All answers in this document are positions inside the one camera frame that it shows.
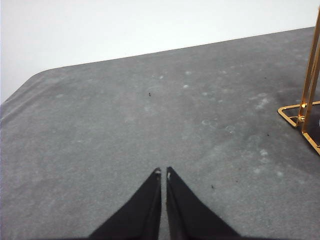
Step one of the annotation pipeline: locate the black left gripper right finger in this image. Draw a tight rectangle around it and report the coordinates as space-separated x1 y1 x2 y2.
165 166 241 240

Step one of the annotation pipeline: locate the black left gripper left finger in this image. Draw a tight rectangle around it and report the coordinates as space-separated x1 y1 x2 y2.
87 166 162 240

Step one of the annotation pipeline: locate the gold wire cup holder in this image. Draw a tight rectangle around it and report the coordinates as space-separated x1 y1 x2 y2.
277 0 320 157

